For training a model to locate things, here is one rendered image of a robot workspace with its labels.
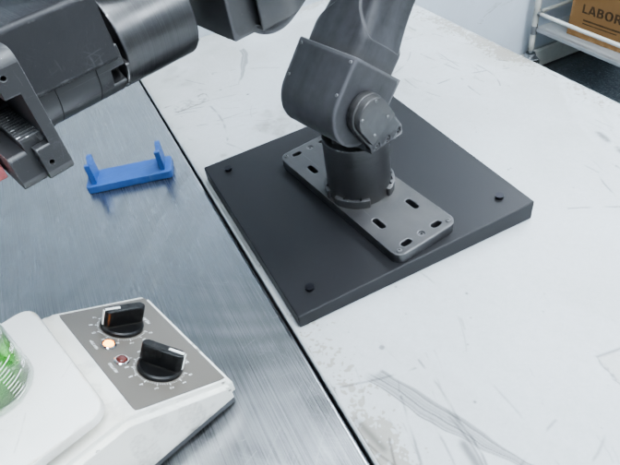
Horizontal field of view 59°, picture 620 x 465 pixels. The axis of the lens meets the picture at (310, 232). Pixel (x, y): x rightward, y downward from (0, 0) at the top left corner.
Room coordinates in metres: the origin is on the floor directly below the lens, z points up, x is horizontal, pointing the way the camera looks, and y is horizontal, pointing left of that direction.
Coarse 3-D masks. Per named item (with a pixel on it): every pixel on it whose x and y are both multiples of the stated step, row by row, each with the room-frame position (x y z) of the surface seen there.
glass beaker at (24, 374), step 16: (0, 336) 0.21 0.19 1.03; (0, 352) 0.21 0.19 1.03; (16, 352) 0.21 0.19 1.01; (0, 368) 0.20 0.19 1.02; (16, 368) 0.21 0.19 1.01; (32, 368) 0.22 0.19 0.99; (0, 384) 0.20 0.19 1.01; (16, 384) 0.20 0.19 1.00; (32, 384) 0.21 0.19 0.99; (0, 400) 0.19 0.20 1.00; (16, 400) 0.20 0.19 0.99
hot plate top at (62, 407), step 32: (32, 320) 0.26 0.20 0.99; (32, 352) 0.23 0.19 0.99; (64, 352) 0.23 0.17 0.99; (64, 384) 0.21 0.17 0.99; (0, 416) 0.19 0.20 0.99; (32, 416) 0.19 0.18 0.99; (64, 416) 0.18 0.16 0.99; (96, 416) 0.18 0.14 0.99; (0, 448) 0.17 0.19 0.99; (32, 448) 0.16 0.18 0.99; (64, 448) 0.17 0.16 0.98
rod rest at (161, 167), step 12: (156, 144) 0.56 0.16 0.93; (156, 156) 0.54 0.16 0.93; (168, 156) 0.57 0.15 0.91; (84, 168) 0.53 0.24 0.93; (96, 168) 0.56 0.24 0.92; (108, 168) 0.56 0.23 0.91; (120, 168) 0.56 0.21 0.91; (132, 168) 0.56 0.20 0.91; (144, 168) 0.55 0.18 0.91; (156, 168) 0.55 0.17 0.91; (168, 168) 0.54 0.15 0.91; (96, 180) 0.54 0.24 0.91; (108, 180) 0.54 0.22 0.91; (120, 180) 0.53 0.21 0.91; (132, 180) 0.53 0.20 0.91; (144, 180) 0.54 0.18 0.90; (156, 180) 0.54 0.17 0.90; (96, 192) 0.53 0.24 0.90
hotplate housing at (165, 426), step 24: (72, 312) 0.29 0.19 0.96; (72, 336) 0.26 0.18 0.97; (72, 360) 0.24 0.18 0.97; (96, 384) 0.22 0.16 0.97; (216, 384) 0.22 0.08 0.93; (120, 408) 0.20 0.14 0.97; (144, 408) 0.20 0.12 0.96; (168, 408) 0.20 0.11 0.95; (192, 408) 0.21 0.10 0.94; (216, 408) 0.22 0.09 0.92; (96, 432) 0.18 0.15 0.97; (120, 432) 0.18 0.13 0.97; (144, 432) 0.19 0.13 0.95; (168, 432) 0.19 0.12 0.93; (192, 432) 0.20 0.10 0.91; (72, 456) 0.17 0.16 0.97; (96, 456) 0.17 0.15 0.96; (120, 456) 0.17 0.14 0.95; (144, 456) 0.18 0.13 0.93; (168, 456) 0.19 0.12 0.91
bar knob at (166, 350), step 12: (144, 348) 0.24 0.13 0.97; (156, 348) 0.24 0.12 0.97; (168, 348) 0.24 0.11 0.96; (144, 360) 0.24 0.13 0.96; (156, 360) 0.24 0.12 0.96; (168, 360) 0.23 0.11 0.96; (180, 360) 0.23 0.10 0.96; (144, 372) 0.23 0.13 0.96; (156, 372) 0.23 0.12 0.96; (168, 372) 0.23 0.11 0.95; (180, 372) 0.23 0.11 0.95
